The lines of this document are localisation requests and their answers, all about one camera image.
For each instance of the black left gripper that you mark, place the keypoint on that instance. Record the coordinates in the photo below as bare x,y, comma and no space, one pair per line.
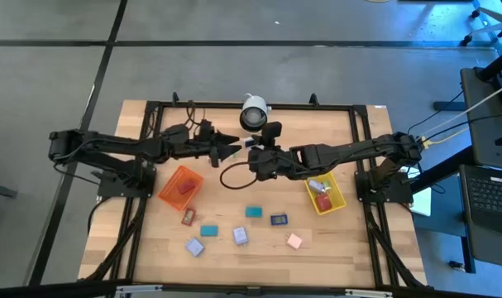
207,145

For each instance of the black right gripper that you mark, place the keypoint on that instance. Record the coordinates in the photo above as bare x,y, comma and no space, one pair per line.
271,163

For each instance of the red block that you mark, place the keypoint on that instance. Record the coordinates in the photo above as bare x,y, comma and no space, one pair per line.
186,187
323,202

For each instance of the teal box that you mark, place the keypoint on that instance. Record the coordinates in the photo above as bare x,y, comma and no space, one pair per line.
208,230
254,212

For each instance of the lavender roll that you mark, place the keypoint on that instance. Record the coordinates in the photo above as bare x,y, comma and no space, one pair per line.
316,186

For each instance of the blue framed small device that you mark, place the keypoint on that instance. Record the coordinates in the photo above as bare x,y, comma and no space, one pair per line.
278,219

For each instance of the green small box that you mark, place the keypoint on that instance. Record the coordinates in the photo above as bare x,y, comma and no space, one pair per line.
327,185

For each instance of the red framed small device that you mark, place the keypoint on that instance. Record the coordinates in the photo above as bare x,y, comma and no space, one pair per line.
188,217

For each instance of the lavender charger with prongs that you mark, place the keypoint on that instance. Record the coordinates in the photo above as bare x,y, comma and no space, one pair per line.
240,236

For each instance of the pink charger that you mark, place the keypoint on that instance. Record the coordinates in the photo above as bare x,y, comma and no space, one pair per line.
294,241

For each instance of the lavender box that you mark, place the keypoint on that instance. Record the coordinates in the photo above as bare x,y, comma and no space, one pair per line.
194,247

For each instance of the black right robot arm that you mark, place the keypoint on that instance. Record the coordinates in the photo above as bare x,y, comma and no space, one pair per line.
358,151

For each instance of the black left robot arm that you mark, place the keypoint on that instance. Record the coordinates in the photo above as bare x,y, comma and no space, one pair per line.
110,142

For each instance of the orange plastic basket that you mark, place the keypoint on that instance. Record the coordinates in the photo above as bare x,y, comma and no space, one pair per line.
172,194

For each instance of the yellow plastic basket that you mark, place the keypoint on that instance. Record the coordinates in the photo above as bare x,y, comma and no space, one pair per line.
337,203

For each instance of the white sheet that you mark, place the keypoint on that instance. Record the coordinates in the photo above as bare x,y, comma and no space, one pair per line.
422,203

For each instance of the black desk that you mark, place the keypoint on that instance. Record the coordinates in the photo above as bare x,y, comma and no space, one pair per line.
486,136

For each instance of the black crossbar with silver brackets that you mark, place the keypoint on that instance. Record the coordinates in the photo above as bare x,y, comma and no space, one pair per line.
48,289

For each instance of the black laptop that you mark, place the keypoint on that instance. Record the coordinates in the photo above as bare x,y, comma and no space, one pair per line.
490,211

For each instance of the black aluminium table frame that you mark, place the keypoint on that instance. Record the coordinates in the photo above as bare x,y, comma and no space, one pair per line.
300,106

